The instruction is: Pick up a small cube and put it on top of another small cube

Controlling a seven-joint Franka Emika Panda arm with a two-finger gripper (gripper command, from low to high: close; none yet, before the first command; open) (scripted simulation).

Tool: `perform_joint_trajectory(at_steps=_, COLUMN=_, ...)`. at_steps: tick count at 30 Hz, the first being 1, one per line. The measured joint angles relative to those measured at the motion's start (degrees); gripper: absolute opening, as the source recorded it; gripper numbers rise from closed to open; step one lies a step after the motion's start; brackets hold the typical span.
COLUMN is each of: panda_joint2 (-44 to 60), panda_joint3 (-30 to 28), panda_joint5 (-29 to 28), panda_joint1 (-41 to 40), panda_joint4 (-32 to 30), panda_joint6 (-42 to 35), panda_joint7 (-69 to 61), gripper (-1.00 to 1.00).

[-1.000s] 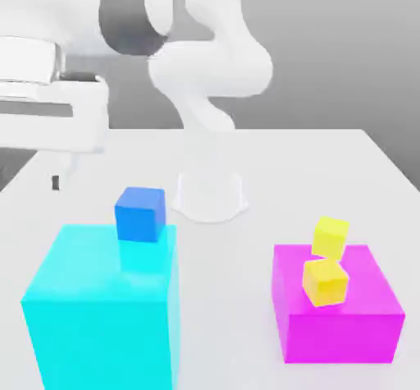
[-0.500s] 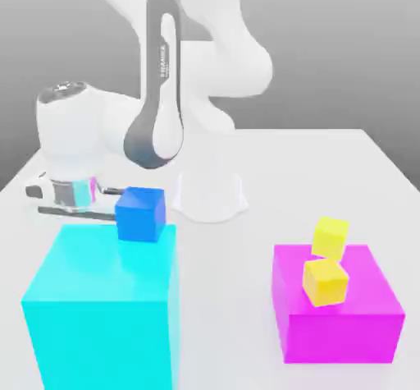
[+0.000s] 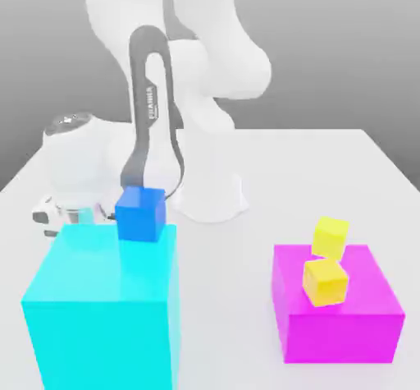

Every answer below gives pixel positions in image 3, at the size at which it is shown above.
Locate small blue cube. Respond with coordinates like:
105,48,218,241
114,186,167,243

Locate small golden yellow cube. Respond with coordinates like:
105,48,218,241
301,257,349,308

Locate small lemon yellow cube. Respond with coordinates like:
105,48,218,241
310,215,350,262

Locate large cyan box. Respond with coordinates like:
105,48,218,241
20,223,182,390

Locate large magenta box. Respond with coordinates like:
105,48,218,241
271,244,407,365

